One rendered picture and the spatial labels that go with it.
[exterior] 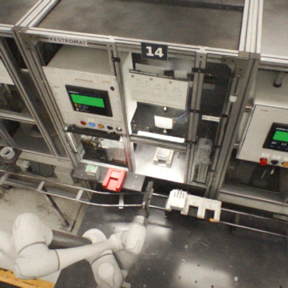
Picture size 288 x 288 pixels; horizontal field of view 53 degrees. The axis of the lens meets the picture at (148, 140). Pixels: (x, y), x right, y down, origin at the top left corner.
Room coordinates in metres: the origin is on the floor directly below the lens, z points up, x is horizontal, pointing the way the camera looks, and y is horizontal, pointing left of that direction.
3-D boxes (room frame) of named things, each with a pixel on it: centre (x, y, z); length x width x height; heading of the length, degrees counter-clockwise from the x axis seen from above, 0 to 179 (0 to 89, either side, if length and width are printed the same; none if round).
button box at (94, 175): (1.17, 0.42, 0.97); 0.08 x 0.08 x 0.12; 72
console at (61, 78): (1.34, 0.31, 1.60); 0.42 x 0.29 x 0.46; 72
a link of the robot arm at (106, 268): (0.48, 0.32, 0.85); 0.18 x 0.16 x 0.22; 24
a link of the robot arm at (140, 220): (0.69, 0.08, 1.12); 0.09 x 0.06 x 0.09; 72
